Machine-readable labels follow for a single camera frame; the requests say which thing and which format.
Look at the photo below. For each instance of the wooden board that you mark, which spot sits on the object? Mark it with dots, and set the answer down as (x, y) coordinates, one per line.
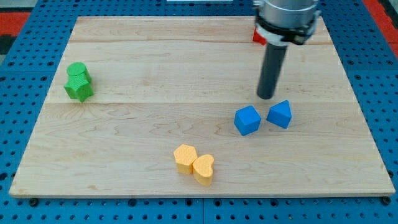
(160, 82)

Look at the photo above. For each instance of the red block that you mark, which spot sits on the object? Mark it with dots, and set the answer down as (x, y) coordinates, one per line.
(257, 37)

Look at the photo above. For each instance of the yellow heart block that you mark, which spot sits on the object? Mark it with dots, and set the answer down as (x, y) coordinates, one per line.
(203, 169)

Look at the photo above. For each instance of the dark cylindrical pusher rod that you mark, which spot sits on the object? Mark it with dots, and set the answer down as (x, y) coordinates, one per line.
(273, 60)

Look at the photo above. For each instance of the green star block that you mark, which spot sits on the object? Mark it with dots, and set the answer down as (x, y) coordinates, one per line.
(79, 87)

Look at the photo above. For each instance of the yellow hexagon block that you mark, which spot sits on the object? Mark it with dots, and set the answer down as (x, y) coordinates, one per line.
(184, 156)

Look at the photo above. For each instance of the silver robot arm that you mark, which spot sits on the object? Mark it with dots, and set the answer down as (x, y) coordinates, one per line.
(282, 22)

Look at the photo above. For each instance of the green circle block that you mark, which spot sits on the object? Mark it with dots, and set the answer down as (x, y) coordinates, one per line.
(78, 68)

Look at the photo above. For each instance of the blue triangle block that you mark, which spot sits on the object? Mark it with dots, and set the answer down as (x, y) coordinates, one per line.
(280, 114)

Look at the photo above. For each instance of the blue cube block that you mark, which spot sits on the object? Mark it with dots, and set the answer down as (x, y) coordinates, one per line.
(247, 120)

